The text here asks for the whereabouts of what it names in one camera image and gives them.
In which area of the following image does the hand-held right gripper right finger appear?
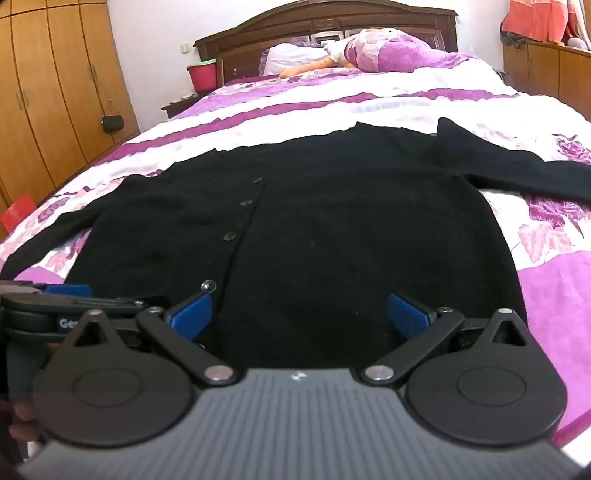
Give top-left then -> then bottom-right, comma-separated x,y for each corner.
362,292 -> 530,387

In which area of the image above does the purple floral bed blanket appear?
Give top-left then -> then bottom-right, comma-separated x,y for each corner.
0,58 -> 591,453

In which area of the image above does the white goose plush toy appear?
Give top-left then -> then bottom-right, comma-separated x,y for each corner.
278,28 -> 399,78

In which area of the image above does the dark wooden headboard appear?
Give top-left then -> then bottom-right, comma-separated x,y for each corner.
193,0 -> 459,88

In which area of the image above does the lilac frilled pillow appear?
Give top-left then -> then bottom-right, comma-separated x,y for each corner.
261,42 -> 334,77

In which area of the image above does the brown wooden dresser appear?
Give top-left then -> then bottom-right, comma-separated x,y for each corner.
501,34 -> 591,124

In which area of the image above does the orange cloth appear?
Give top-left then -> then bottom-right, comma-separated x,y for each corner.
502,0 -> 576,45

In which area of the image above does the dark wooden nightstand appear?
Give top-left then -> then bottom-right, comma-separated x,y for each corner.
161,93 -> 209,119

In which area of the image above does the pink bucket with green rim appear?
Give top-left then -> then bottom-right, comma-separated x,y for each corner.
186,59 -> 218,92

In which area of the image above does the dark grey cloth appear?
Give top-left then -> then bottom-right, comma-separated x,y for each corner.
500,25 -> 528,49

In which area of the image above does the folded purple floral quilt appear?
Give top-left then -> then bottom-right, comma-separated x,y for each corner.
344,34 -> 477,75

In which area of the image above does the black knit cardigan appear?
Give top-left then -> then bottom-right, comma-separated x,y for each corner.
0,117 -> 591,370

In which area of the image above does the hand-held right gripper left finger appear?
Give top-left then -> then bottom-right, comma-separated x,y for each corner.
60,280 -> 238,387

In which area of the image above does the brown wooden wardrobe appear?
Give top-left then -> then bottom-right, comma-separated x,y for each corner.
0,0 -> 140,241

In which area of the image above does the person's left hand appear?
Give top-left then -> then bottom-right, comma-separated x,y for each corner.
9,401 -> 44,442

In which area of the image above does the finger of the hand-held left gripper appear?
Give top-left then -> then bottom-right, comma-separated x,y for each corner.
0,281 -> 93,299
0,295 -> 169,311

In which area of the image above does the red box on floor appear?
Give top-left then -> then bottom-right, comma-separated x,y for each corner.
0,194 -> 37,232

